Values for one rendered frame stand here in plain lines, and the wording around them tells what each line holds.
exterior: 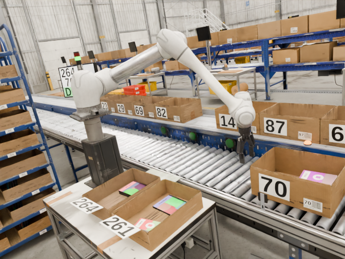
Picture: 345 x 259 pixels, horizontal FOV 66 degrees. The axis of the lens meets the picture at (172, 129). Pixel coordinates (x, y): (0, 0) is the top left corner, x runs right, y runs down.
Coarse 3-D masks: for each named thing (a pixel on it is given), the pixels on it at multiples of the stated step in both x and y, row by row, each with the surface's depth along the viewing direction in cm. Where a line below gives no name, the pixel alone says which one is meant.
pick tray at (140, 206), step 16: (144, 192) 147; (160, 192) 156; (176, 192) 153; (192, 192) 143; (128, 208) 140; (144, 208) 147; (192, 208) 133; (160, 224) 118; (176, 224) 126; (144, 240) 117; (160, 240) 119
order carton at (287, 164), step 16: (256, 160) 145; (272, 160) 159; (288, 160) 155; (304, 160) 148; (320, 160) 142; (336, 160) 136; (256, 176) 139; (272, 176) 132; (288, 176) 126; (256, 192) 143; (304, 192) 122; (320, 192) 117; (336, 192) 119; (304, 208) 125; (336, 208) 123
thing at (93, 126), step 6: (102, 114) 166; (108, 114) 169; (78, 120) 160; (84, 120) 160; (90, 120) 169; (96, 120) 171; (90, 126) 170; (96, 126) 171; (90, 132) 171; (96, 132) 172; (102, 132) 176; (90, 138) 173; (96, 138) 173; (102, 138) 176
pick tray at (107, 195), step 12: (132, 168) 178; (108, 180) 166; (120, 180) 173; (132, 180) 180; (144, 180) 173; (156, 180) 158; (96, 192) 160; (108, 192) 167; (108, 204) 157; (120, 204) 140; (108, 216) 137
